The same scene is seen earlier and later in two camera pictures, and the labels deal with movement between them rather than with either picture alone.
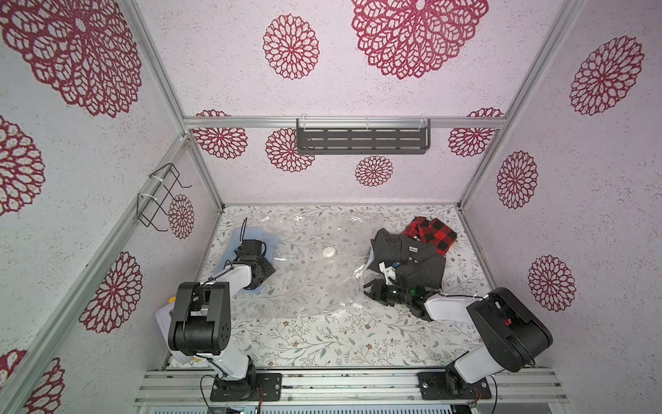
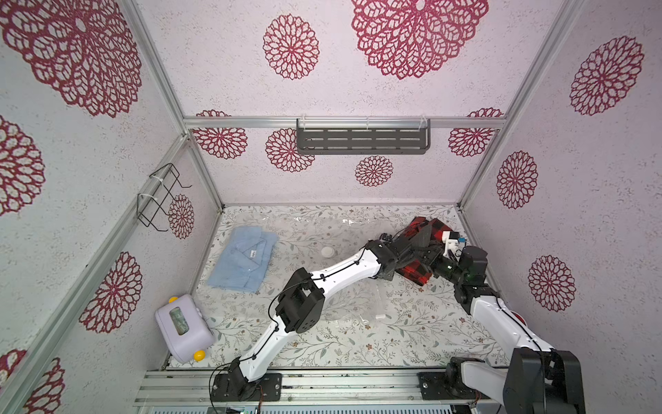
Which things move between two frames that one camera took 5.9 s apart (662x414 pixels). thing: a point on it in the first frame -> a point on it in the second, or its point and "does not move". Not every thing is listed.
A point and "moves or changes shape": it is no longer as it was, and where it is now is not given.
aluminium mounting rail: [367, 386] does not move
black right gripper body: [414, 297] -> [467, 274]
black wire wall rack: [147, 205] does not move
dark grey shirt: [417, 263] moves or changes shape
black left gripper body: [266, 270] -> [389, 278]
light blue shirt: [271, 242] does not move
